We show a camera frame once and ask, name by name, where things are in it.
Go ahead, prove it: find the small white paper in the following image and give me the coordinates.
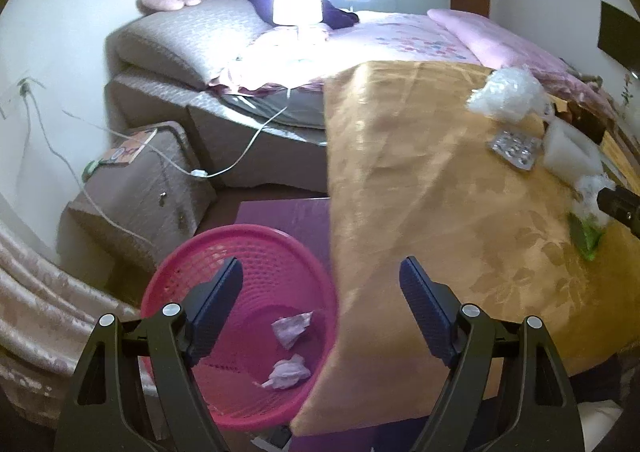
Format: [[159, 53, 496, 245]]
[[574, 172, 612, 205]]

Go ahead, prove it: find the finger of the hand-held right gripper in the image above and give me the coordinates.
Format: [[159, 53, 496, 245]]
[[596, 186, 640, 235]]

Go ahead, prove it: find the beige patterned curtain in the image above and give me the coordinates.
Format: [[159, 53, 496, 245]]
[[0, 192, 143, 420]]

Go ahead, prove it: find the black wall television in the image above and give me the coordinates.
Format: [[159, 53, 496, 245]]
[[598, 0, 640, 63]]

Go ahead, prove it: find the grey patterned pillow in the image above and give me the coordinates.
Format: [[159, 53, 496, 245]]
[[115, 0, 273, 92]]

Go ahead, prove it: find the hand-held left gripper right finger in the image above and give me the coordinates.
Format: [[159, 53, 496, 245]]
[[398, 256, 586, 452]]

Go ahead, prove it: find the gold floral tablecloth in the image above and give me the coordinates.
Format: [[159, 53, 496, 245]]
[[322, 60, 640, 438]]

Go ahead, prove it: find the folded pink quilt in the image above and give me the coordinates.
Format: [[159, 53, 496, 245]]
[[427, 8, 616, 117]]

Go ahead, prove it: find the green wrapper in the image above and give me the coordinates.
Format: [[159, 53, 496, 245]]
[[568, 212, 606, 261]]

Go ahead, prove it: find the pink plastic mesh basket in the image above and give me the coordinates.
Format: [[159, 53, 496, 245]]
[[140, 225, 341, 430]]

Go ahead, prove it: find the clear bubble wrap bag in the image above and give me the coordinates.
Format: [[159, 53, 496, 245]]
[[466, 66, 547, 123]]

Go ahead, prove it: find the white lamp cable with switch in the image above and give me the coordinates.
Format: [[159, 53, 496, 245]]
[[62, 84, 301, 179]]

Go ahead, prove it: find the floral pink bed sheet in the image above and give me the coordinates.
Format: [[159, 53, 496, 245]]
[[300, 9, 483, 82]]

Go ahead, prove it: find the crumpled white tissue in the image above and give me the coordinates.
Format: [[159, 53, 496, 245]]
[[254, 353, 312, 391], [271, 311, 314, 350]]

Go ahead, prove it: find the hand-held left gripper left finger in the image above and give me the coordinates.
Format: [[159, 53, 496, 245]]
[[52, 257, 244, 452]]

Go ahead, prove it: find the colourful book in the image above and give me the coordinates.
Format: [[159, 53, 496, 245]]
[[102, 129, 158, 167]]

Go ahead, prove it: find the beige upholstered nightstand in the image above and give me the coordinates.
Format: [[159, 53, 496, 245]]
[[57, 121, 218, 273]]

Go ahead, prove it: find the silver blister pack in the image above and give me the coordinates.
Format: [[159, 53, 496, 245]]
[[486, 130, 543, 171]]

